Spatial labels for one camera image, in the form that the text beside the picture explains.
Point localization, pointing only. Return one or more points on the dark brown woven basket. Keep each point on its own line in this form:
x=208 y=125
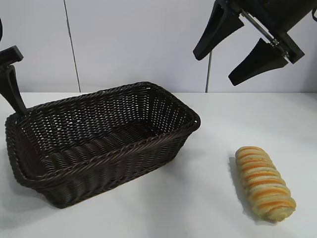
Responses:
x=99 y=124

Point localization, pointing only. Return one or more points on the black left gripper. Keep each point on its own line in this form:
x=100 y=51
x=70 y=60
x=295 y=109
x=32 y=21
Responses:
x=11 y=57

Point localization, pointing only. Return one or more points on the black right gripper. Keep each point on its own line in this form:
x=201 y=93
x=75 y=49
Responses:
x=275 y=13

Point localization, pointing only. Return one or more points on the long striped twisted bread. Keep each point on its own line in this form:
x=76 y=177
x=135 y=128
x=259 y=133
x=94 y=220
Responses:
x=262 y=178

